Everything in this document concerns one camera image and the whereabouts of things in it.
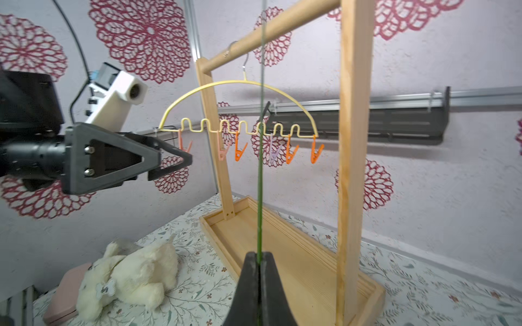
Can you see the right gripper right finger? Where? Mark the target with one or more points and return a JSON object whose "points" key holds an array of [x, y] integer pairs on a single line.
{"points": [[274, 307]]}

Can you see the lilac clothespin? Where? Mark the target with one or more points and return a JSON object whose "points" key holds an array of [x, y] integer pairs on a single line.
{"points": [[274, 151]]}

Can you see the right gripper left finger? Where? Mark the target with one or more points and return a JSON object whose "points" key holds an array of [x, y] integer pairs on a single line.
{"points": [[244, 310]]}

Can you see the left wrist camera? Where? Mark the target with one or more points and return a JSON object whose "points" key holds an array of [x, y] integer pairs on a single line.
{"points": [[116, 91]]}

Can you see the wooden clothes rack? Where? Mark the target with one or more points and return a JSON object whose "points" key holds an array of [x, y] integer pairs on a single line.
{"points": [[318, 57]]}

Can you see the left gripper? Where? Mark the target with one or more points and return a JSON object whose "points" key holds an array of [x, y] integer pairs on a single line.
{"points": [[88, 158]]}

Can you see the light blue artificial flower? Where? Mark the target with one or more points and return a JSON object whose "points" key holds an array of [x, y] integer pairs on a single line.
{"points": [[264, 21]]}

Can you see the black wall shelf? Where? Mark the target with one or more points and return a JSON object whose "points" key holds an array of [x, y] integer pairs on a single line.
{"points": [[414, 122]]}

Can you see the orange clothespin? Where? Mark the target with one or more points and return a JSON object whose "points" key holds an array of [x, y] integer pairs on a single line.
{"points": [[316, 150], [238, 150], [290, 151]]}

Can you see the pink box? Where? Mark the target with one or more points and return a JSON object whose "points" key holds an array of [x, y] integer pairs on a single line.
{"points": [[62, 307]]}

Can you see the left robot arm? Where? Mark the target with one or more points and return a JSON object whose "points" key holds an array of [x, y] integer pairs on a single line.
{"points": [[29, 105]]}

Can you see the white plush teddy bear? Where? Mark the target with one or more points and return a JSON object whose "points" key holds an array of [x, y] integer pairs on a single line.
{"points": [[140, 278]]}

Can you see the orange clothespin far right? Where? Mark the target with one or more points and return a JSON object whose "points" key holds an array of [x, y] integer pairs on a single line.
{"points": [[316, 150]]}

